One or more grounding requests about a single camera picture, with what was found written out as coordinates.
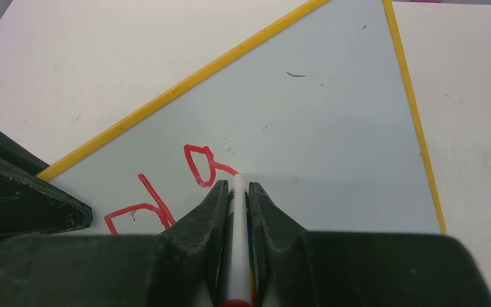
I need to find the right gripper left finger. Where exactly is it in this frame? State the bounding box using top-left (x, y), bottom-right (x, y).
top-left (0, 180), bottom-right (230, 306)

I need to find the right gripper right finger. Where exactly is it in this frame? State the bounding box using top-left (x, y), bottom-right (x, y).
top-left (248, 182), bottom-right (491, 306)

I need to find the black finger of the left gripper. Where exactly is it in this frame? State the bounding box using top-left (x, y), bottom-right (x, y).
top-left (0, 131), bottom-right (93, 244)

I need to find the white red marker pen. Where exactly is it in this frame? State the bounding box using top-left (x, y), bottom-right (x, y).
top-left (217, 174), bottom-right (256, 306)

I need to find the yellow-framed whiteboard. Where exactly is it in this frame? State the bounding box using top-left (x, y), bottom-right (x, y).
top-left (39, 1), bottom-right (446, 234)

